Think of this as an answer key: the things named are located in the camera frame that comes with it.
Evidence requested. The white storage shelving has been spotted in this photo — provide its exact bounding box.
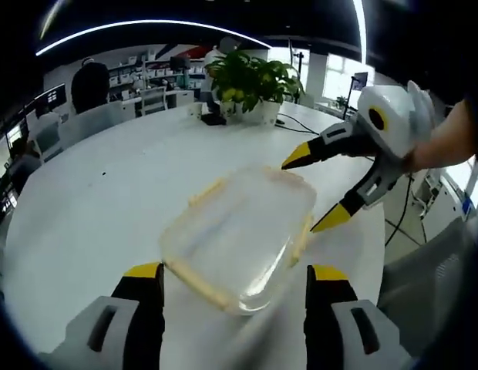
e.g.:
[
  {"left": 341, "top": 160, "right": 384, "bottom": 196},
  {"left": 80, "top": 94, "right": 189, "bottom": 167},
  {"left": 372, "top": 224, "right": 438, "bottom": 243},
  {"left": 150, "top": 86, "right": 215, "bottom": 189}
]
[{"left": 107, "top": 48, "right": 209, "bottom": 105}]

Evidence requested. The clear plastic container lid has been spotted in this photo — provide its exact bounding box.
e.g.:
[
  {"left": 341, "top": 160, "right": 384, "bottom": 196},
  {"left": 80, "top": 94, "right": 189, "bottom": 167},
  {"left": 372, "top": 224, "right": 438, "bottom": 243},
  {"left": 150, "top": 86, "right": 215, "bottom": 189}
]
[{"left": 158, "top": 163, "right": 318, "bottom": 318}]

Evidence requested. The grey office chair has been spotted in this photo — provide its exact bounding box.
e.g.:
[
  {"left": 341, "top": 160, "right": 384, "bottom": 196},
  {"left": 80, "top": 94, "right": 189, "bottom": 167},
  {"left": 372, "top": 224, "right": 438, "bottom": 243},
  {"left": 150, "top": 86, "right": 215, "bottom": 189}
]
[{"left": 376, "top": 217, "right": 478, "bottom": 350}]

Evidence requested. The desktop computer monitor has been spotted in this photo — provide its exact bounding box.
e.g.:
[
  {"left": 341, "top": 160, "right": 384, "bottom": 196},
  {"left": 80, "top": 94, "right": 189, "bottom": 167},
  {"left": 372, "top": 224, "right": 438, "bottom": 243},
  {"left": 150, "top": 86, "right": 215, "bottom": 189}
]
[{"left": 33, "top": 83, "right": 67, "bottom": 117}]

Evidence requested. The person's right hand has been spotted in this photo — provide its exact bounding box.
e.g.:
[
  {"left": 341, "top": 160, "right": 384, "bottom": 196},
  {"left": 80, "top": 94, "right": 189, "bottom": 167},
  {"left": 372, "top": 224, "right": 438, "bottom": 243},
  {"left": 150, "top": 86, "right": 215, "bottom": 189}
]
[{"left": 409, "top": 99, "right": 476, "bottom": 173}]

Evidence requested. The black tripod stand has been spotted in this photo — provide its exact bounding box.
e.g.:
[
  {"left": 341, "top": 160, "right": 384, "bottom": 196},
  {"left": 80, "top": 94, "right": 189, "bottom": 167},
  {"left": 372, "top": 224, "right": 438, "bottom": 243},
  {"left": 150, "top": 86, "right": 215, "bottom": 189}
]
[{"left": 288, "top": 37, "right": 306, "bottom": 80}]

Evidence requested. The long curved ceiling light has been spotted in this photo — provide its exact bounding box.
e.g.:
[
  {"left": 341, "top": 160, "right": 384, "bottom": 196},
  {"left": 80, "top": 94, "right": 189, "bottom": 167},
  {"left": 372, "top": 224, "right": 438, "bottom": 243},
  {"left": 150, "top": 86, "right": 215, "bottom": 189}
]
[{"left": 35, "top": 19, "right": 273, "bottom": 57}]

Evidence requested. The white plant pot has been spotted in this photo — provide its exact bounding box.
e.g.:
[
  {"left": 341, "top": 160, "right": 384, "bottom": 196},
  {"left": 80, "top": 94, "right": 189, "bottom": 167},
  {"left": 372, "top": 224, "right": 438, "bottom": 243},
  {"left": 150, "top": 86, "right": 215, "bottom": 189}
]
[{"left": 219, "top": 98, "right": 281, "bottom": 126}]

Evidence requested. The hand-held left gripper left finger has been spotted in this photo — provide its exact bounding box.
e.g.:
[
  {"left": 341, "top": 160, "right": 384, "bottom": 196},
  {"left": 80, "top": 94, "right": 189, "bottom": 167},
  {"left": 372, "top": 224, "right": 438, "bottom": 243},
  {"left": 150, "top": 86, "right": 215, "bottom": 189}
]
[{"left": 40, "top": 261, "right": 166, "bottom": 370}]

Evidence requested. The ceiling light strip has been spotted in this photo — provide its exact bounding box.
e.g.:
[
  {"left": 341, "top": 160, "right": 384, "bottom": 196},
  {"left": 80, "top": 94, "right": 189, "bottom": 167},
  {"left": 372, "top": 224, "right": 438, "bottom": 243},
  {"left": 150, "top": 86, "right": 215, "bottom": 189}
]
[{"left": 352, "top": 0, "right": 370, "bottom": 66}]

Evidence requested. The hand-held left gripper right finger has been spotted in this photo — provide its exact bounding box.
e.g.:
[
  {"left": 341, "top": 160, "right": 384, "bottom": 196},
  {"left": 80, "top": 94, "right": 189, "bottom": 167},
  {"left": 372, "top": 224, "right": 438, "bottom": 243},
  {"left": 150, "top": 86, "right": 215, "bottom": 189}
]
[{"left": 303, "top": 264, "right": 413, "bottom": 370}]

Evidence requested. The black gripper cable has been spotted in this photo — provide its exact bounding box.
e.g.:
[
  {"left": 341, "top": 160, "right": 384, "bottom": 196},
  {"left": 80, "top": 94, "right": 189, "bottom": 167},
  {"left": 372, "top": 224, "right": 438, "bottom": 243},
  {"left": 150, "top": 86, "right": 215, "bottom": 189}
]
[{"left": 384, "top": 172, "right": 414, "bottom": 248}]

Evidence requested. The white mesh chair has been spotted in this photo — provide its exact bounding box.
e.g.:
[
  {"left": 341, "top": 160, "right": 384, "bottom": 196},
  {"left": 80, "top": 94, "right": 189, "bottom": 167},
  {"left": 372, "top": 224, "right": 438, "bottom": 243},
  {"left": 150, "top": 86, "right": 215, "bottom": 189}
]
[{"left": 140, "top": 86, "right": 168, "bottom": 117}]

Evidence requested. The green potted plant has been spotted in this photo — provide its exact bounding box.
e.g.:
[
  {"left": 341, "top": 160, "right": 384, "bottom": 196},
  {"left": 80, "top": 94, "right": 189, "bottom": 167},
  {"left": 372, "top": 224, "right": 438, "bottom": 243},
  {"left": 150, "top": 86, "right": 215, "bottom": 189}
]
[{"left": 205, "top": 49, "right": 306, "bottom": 115}]

